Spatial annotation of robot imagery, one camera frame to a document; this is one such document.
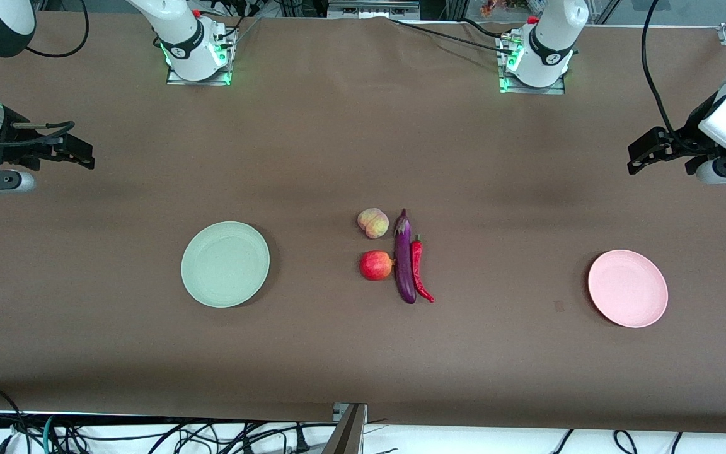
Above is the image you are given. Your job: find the red chili pepper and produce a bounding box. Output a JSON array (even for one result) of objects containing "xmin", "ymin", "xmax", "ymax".
[{"xmin": 410, "ymin": 235, "xmax": 435, "ymax": 303}]

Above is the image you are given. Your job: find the long purple eggplant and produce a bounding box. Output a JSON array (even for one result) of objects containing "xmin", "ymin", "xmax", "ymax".
[{"xmin": 393, "ymin": 209, "xmax": 417, "ymax": 305}]

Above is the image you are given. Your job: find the yellow pink peach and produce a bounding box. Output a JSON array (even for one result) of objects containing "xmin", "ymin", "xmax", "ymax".
[{"xmin": 357, "ymin": 208, "xmax": 390, "ymax": 240}]

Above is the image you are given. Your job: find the red apple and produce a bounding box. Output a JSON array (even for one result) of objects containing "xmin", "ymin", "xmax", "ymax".
[{"xmin": 359, "ymin": 250, "xmax": 395, "ymax": 281}]

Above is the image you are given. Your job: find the pink plate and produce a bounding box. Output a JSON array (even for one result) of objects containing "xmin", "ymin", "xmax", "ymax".
[{"xmin": 587, "ymin": 250, "xmax": 669, "ymax": 329}]

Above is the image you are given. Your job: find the pale green plate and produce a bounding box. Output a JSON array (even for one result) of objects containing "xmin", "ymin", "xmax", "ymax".
[{"xmin": 181, "ymin": 221, "xmax": 271, "ymax": 308}]

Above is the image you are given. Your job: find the orange toy item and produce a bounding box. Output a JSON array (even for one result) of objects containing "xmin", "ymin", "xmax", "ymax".
[{"xmin": 480, "ymin": 0, "xmax": 527, "ymax": 18}]

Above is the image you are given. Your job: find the brown table cover sheet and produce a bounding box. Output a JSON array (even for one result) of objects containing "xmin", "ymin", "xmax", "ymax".
[{"xmin": 0, "ymin": 11, "xmax": 726, "ymax": 434}]

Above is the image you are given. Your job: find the grey metal box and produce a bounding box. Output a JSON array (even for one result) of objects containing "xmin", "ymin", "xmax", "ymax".
[{"xmin": 327, "ymin": 0, "xmax": 421, "ymax": 20}]

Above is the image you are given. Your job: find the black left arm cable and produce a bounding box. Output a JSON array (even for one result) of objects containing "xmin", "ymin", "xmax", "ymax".
[{"xmin": 641, "ymin": 0, "xmax": 691, "ymax": 156}]

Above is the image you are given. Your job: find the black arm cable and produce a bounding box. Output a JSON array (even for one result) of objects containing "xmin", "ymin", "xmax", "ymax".
[
  {"xmin": 0, "ymin": 0, "xmax": 90, "ymax": 149},
  {"xmin": 641, "ymin": 0, "xmax": 691, "ymax": 156}
]

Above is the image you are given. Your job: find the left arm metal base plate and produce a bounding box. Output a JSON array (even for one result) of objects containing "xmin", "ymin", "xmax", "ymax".
[{"xmin": 497, "ymin": 35, "xmax": 567, "ymax": 95}]

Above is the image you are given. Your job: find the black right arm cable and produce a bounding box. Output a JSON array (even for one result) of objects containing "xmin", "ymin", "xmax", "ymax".
[{"xmin": 0, "ymin": 0, "xmax": 90, "ymax": 149}]

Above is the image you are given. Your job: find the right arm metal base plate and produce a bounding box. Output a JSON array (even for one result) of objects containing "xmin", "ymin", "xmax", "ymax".
[{"xmin": 166, "ymin": 25, "xmax": 238, "ymax": 86}]

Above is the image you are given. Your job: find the black base cable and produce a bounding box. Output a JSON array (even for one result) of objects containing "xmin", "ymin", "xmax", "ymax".
[{"xmin": 199, "ymin": 3, "xmax": 262, "ymax": 40}]

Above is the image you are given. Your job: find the short black table cable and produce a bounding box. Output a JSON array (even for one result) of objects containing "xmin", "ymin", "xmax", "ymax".
[{"xmin": 458, "ymin": 17, "xmax": 512, "ymax": 40}]

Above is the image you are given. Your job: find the long black table cable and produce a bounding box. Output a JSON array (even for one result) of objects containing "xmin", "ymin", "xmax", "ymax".
[{"xmin": 388, "ymin": 18, "xmax": 515, "ymax": 56}]

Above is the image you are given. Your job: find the aluminium profile post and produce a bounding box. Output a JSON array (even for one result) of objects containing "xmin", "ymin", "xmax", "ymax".
[{"xmin": 323, "ymin": 402, "xmax": 369, "ymax": 454}]

